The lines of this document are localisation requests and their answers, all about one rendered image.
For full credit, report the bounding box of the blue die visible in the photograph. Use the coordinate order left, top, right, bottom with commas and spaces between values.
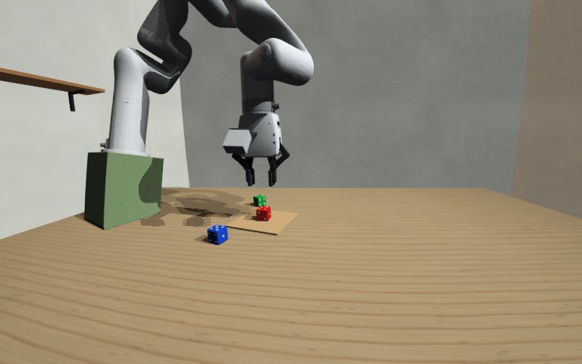
207, 224, 228, 245

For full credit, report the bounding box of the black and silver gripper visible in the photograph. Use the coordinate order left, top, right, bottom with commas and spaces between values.
232, 111, 290, 187

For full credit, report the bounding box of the green die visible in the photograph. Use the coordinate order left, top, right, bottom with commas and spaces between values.
253, 195, 266, 207

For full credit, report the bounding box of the tan flat mat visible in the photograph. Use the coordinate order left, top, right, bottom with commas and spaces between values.
225, 209, 299, 236

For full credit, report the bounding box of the red die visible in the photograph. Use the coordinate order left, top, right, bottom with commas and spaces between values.
256, 206, 271, 221

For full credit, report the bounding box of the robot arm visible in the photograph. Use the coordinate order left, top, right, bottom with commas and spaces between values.
100, 0, 314, 157

